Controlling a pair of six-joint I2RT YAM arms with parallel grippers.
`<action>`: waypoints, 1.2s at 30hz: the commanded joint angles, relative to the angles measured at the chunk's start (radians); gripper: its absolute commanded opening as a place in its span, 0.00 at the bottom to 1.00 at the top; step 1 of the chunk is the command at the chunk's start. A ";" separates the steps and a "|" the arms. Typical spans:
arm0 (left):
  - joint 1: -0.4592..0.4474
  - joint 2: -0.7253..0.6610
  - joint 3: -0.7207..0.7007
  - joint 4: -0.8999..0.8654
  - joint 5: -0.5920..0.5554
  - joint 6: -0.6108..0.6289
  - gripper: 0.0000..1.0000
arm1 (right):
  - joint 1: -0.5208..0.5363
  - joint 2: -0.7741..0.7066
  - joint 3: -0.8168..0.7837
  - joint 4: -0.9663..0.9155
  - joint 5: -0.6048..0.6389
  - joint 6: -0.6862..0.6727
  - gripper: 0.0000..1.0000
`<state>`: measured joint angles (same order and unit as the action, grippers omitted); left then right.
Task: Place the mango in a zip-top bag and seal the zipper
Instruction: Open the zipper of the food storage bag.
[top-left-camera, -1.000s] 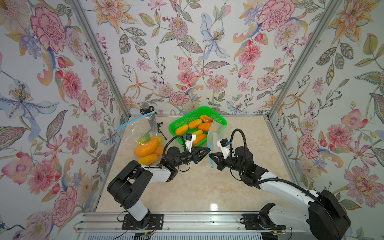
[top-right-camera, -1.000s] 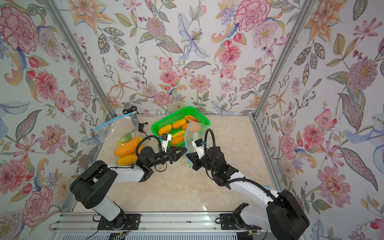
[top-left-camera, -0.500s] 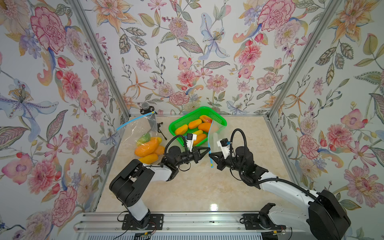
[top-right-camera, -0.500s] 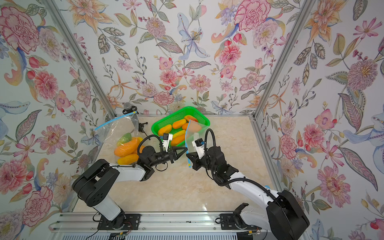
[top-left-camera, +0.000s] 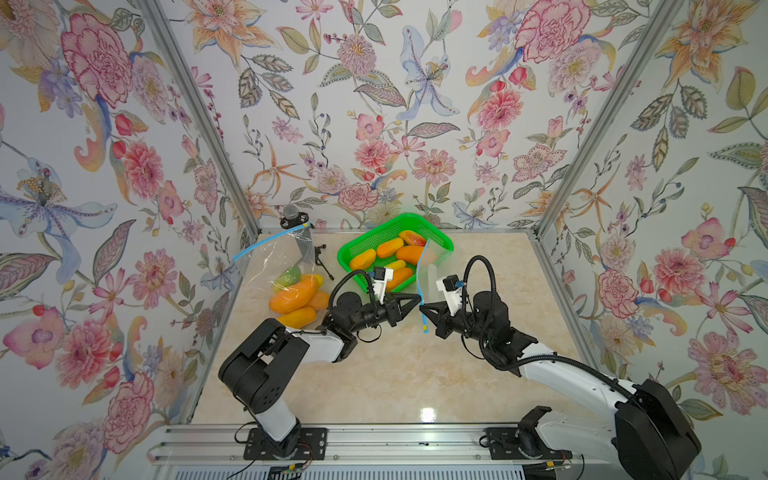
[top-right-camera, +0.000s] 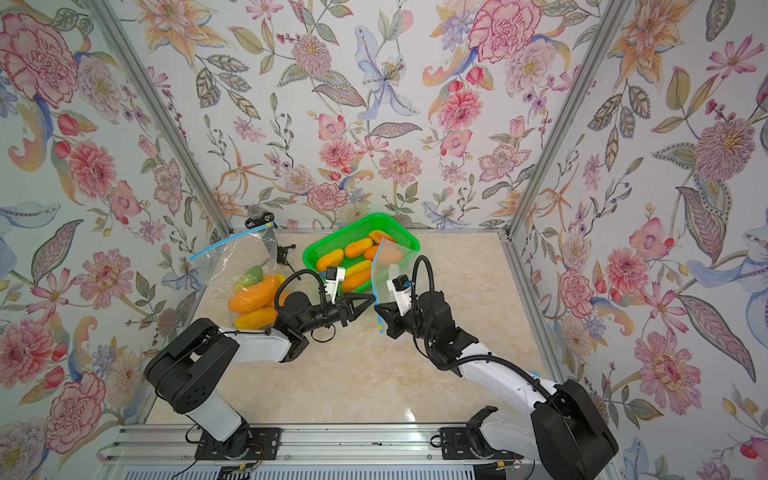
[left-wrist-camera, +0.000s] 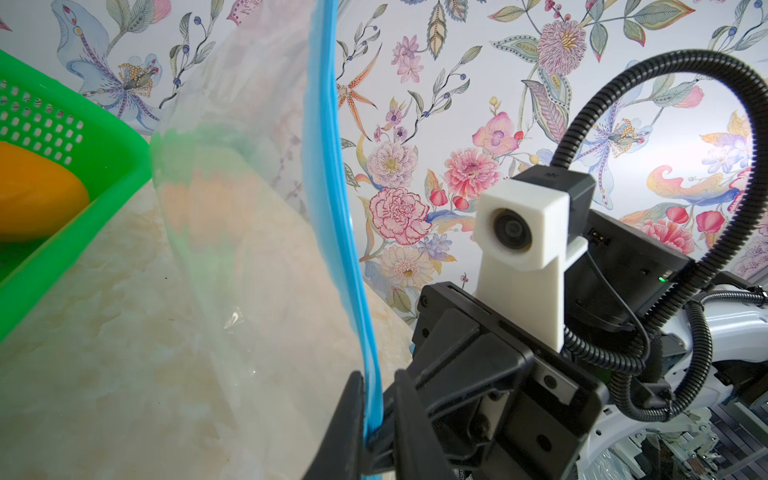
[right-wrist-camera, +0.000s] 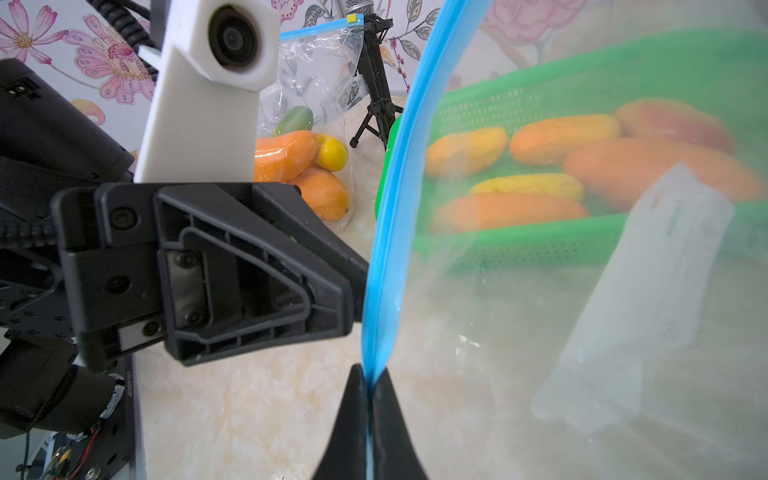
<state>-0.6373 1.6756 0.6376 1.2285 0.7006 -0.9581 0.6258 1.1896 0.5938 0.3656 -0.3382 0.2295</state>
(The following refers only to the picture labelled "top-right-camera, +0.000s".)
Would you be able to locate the green mango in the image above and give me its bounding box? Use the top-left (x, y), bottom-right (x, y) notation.
top-left (233, 265), bottom-right (264, 293)

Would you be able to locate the red yellow mango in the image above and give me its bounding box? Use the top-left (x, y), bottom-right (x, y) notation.
top-left (368, 230), bottom-right (395, 245)

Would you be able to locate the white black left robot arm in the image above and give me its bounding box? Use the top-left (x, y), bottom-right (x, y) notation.
top-left (143, 269), bottom-right (375, 459)

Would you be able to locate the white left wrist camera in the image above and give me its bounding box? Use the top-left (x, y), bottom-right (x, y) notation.
top-left (325, 266), bottom-right (346, 304)

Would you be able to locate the orange mango back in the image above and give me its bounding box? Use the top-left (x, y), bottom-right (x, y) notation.
top-left (344, 237), bottom-right (374, 259)

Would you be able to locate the green plastic basket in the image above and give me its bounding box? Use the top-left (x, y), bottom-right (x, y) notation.
top-left (302, 213), bottom-right (421, 275)

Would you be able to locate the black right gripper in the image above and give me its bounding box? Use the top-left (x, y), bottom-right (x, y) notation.
top-left (378, 301), bottom-right (442, 348)

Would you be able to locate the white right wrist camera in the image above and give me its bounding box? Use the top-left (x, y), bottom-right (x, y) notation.
top-left (386, 274), bottom-right (413, 304)

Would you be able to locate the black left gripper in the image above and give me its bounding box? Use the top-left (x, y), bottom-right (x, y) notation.
top-left (296, 295), bottom-right (374, 336)

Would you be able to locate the large orange mango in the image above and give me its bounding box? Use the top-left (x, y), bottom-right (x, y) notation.
top-left (228, 274), bottom-right (286, 315)

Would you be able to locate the yellow crumpled mango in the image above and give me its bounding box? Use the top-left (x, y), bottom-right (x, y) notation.
top-left (346, 260), bottom-right (372, 277)

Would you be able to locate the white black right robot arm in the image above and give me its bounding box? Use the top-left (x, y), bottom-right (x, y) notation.
top-left (371, 254), bottom-right (619, 479)

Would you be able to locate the black tripod microphone stand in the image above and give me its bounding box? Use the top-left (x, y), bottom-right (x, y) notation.
top-left (269, 229), bottom-right (296, 274)

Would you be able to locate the orange mango front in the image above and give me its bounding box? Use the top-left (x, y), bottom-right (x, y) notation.
top-left (363, 245), bottom-right (404, 265)

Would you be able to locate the clear zip-top bag blue zipper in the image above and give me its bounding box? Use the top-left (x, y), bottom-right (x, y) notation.
top-left (191, 222), bottom-right (287, 331)

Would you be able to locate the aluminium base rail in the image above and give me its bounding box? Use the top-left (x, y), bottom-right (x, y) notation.
top-left (97, 423), bottom-right (538, 467)

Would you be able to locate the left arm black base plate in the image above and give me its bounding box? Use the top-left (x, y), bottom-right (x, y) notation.
top-left (194, 426), bottom-right (283, 462)

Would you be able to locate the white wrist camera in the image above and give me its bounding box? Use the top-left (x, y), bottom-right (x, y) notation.
top-left (325, 266), bottom-right (346, 304)
top-left (386, 274), bottom-right (413, 304)

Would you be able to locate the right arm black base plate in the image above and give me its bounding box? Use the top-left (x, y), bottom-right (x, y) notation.
top-left (430, 426), bottom-right (521, 461)

